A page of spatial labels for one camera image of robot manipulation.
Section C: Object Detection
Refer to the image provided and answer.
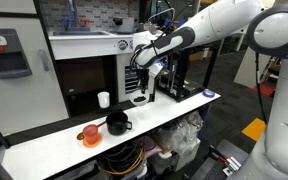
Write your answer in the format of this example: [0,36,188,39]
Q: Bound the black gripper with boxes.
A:
[136,67,152,96]

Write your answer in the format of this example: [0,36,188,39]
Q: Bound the white bowl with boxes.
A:
[129,90,150,108]

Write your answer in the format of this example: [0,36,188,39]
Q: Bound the silver toy pot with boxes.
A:
[112,16,136,35]

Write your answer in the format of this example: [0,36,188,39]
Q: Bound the white mug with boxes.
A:
[97,91,111,110]

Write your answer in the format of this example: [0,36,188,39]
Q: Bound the black mug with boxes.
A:
[105,110,134,137]

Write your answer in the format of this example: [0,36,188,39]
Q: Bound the clear plastic bag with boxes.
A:
[156,110,205,155]

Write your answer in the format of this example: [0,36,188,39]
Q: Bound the pink plastic item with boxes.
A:
[139,134,164,160]

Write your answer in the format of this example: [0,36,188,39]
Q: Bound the blue tape roll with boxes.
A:
[201,88,216,99]

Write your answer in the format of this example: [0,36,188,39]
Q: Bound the orange saucer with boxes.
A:
[82,133,104,149]

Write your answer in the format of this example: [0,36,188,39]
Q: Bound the translucent orange cup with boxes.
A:
[82,123,100,145]

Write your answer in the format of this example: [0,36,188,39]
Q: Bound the white storage container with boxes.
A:
[149,138,202,175]

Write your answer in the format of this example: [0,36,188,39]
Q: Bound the wooden stick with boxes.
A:
[76,120,108,141]

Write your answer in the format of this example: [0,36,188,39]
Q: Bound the toy faucet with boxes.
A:
[61,0,92,33]

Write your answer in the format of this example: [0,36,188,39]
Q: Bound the white toy refrigerator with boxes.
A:
[0,0,70,138]

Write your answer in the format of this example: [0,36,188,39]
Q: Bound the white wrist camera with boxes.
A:
[148,60,167,82]

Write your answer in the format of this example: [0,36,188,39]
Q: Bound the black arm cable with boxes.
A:
[129,39,160,72]

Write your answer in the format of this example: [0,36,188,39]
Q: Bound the metal basket with handle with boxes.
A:
[138,7,177,35]

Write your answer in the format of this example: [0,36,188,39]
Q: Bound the clear plastic cable bin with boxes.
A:
[96,139,149,178]

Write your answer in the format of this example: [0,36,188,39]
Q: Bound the yellow cable bundle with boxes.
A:
[102,146,146,176]

